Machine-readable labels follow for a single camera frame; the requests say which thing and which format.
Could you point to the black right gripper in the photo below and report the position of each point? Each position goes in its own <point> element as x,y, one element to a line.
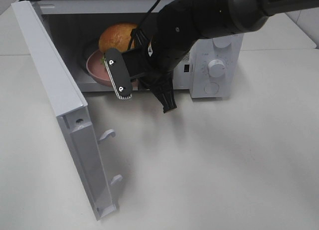
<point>135,64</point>

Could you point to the pink round plate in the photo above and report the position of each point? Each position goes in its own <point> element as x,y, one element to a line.
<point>96,69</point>

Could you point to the burger with lettuce and cheese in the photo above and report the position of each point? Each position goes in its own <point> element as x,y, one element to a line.
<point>116,36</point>

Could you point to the round white door button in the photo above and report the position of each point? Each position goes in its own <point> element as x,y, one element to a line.
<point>211,88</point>

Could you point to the white microwave knob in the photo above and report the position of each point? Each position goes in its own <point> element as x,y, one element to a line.
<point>216,68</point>
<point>222,42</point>

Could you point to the white microwave door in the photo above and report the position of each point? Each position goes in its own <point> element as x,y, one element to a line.
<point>70,108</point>

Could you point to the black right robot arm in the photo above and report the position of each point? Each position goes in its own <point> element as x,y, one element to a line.
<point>179,25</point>

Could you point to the white microwave oven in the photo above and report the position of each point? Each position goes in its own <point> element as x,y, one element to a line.
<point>62,37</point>

